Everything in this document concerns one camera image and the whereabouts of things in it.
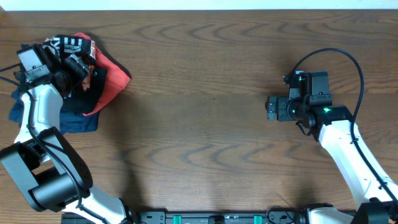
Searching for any black orange-patterned jersey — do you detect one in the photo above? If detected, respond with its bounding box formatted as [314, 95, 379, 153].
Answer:
[42, 35, 96, 87]

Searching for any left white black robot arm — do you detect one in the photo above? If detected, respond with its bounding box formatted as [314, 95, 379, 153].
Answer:
[1, 49, 139, 223]

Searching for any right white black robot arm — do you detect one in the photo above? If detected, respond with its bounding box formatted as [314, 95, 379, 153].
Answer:
[266, 95, 397, 223]

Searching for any folded black shirt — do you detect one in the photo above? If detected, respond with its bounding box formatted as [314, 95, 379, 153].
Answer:
[61, 68, 107, 114]

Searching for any folded red shirt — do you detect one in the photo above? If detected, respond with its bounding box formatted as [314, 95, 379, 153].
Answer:
[70, 46, 131, 116]

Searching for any folded navy blue shirt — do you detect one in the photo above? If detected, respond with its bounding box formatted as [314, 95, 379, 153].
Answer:
[9, 88, 100, 134]

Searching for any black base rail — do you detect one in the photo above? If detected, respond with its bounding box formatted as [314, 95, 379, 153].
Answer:
[60, 210, 358, 224]

